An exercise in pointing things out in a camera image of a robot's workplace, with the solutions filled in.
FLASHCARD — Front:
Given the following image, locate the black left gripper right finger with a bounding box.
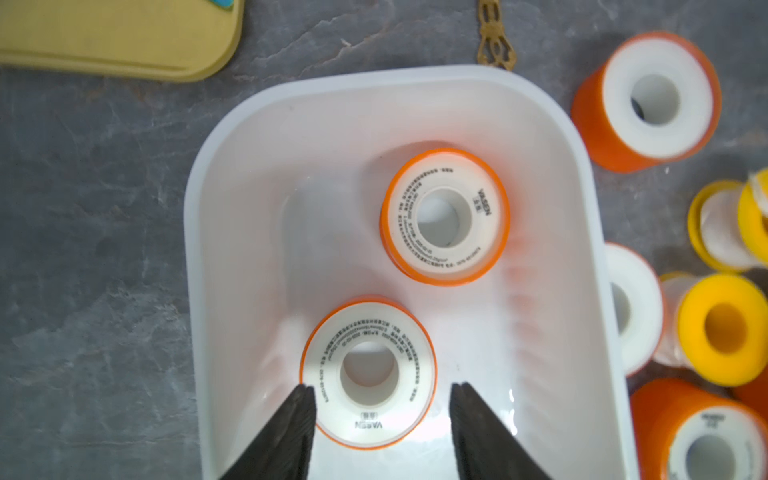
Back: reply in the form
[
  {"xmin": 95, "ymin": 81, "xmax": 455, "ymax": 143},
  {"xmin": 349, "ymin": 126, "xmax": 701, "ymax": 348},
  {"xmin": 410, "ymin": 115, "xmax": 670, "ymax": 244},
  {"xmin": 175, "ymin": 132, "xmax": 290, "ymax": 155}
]
[{"xmin": 449, "ymin": 382, "xmax": 550, "ymax": 480}]

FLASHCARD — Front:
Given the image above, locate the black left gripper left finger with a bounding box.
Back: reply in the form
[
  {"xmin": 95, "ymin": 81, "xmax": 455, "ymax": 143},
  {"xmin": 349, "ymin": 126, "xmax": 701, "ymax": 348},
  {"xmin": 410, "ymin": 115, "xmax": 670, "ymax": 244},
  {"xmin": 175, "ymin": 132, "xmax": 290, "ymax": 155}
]
[{"xmin": 220, "ymin": 384, "xmax": 317, "ymax": 480}]

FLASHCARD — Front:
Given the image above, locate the orange sealing tape roll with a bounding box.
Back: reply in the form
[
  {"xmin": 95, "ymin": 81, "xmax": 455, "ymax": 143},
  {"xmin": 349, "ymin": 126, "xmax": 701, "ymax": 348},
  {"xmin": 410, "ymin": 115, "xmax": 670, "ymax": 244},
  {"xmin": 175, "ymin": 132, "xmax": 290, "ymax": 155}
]
[
  {"xmin": 571, "ymin": 32, "xmax": 722, "ymax": 173},
  {"xmin": 299, "ymin": 298, "xmax": 438, "ymax": 450},
  {"xmin": 379, "ymin": 148, "xmax": 511, "ymax": 286}
]

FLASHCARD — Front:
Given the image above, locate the orange tape roll front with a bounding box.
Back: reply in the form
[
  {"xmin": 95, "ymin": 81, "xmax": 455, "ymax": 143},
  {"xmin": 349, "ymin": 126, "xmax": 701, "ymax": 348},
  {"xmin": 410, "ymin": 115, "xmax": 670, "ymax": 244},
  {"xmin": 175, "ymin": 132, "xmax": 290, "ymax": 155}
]
[{"xmin": 630, "ymin": 378, "xmax": 767, "ymax": 479}]

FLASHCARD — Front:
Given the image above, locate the orange tape roll beside box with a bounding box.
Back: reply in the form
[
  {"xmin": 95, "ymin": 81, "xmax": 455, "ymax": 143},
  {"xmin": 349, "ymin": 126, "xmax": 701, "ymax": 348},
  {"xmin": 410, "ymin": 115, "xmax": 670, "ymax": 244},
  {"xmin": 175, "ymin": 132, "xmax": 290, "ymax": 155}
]
[{"xmin": 605, "ymin": 242, "xmax": 665, "ymax": 377}]

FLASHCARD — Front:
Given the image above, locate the yellow tape roll left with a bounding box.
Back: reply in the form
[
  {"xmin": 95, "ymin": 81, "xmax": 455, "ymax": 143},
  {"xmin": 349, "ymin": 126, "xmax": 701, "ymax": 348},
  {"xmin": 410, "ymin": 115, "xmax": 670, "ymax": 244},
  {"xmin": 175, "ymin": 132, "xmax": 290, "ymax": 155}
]
[{"xmin": 653, "ymin": 272, "xmax": 767, "ymax": 387}]

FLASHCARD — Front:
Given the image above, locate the yellow tape roll loose end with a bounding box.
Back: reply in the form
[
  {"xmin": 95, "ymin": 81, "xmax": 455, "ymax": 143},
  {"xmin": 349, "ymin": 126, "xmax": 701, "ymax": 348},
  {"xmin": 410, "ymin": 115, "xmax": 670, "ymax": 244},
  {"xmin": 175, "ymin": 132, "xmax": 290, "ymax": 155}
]
[{"xmin": 687, "ymin": 169, "xmax": 767, "ymax": 273}]

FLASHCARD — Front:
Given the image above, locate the gold ornate fork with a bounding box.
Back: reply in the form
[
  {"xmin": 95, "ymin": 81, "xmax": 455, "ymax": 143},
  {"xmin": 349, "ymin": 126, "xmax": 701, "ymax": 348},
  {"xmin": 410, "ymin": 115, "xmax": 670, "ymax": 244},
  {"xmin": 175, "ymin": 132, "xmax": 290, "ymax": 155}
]
[{"xmin": 476, "ymin": 0, "xmax": 517, "ymax": 71}]

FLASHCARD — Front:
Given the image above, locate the yellow plastic tray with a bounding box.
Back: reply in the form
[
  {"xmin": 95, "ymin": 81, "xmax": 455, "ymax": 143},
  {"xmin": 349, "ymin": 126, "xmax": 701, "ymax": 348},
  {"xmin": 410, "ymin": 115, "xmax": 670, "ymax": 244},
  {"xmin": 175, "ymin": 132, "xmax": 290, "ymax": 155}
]
[{"xmin": 1, "ymin": 0, "xmax": 245, "ymax": 82}]

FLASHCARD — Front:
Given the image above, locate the iridescent blue-green fork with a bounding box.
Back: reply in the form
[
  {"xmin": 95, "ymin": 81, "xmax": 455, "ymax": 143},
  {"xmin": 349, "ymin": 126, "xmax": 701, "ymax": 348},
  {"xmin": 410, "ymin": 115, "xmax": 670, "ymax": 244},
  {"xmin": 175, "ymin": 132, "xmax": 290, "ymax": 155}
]
[{"xmin": 210, "ymin": 0, "xmax": 234, "ymax": 10}]

